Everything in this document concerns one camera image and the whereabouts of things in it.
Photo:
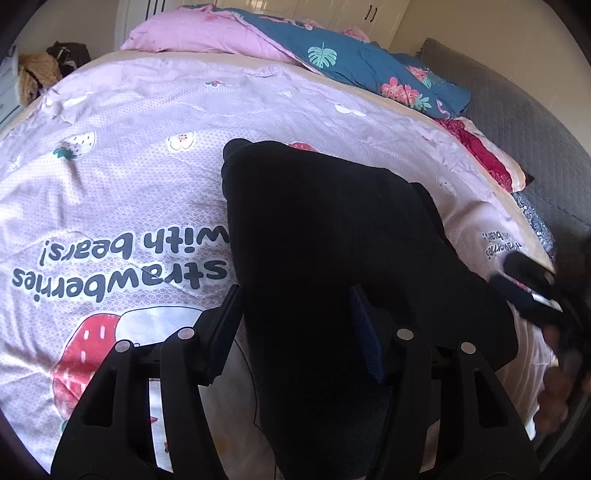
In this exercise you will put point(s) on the person's right hand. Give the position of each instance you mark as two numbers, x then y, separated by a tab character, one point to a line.
552	401

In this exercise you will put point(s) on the white drawer chest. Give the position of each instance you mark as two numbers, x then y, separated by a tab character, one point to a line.
9	87

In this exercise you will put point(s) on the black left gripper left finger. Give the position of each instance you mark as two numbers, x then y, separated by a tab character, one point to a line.
141	416

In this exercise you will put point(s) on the tan fuzzy garment pile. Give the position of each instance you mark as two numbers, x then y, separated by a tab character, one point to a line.
37	72

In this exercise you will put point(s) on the red floral pillow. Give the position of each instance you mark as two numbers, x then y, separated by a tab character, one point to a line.
501	166

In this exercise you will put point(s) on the blue patterned pillow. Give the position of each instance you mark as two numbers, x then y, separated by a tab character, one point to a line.
537	224

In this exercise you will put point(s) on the black bag on floor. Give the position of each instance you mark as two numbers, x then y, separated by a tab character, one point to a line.
70	56

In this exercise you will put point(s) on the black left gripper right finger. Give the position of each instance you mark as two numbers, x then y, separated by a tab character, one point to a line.
448	415

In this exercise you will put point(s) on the lilac strawberry print blanket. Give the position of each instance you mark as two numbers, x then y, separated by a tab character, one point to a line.
113	223

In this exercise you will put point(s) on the grey quilted headboard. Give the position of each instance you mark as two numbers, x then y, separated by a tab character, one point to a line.
532	135

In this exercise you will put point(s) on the black long-sleeve kiss shirt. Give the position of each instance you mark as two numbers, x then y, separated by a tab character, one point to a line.
334	257

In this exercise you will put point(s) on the pink and blue floral quilt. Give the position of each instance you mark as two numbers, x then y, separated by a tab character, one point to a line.
342	58

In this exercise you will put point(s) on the cream wardrobe with black handles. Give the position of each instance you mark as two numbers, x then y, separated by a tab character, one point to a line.
379	19

